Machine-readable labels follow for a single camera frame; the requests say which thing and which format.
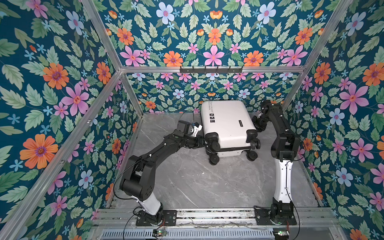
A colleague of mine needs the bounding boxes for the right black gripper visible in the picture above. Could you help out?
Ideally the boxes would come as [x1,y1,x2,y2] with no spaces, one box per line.
[247,115,269,132]

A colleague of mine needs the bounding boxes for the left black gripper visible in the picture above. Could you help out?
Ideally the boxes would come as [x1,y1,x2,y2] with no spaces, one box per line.
[183,133,212,148]

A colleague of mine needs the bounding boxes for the white hard-shell suitcase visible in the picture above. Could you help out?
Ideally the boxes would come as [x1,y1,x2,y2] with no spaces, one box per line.
[201,100,261,166]

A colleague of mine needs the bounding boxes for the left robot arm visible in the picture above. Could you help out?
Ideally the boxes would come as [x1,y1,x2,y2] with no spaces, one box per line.
[119,120,205,218]

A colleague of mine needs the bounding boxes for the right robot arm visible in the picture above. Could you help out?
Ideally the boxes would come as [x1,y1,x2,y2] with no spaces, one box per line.
[252,100,301,225]

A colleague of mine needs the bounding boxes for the left small circuit board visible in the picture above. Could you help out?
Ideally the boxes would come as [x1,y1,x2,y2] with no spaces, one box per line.
[152,230,168,238]

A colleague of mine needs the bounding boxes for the small circuit board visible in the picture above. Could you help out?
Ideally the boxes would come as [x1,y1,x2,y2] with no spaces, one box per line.
[273,230,290,240]
[152,230,168,238]

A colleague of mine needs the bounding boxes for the right small circuit board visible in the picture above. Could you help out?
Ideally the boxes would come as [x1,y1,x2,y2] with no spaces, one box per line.
[273,230,290,240]

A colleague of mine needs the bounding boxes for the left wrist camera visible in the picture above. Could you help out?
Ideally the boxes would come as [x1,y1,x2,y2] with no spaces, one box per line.
[191,123,203,138]

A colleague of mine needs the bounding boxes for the black wall hook rack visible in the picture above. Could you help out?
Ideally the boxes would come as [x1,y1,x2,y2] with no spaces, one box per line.
[179,66,243,75]

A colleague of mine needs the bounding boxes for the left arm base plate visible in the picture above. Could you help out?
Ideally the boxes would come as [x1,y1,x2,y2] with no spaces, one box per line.
[136,210,178,227]

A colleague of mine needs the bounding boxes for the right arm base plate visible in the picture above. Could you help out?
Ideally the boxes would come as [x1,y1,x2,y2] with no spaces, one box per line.
[254,205,298,226]

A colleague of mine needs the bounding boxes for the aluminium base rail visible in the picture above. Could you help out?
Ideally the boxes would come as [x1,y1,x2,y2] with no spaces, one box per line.
[91,207,341,230]

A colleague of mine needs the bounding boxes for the white slotted cable duct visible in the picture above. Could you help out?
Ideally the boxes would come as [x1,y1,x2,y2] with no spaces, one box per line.
[101,229,275,240]

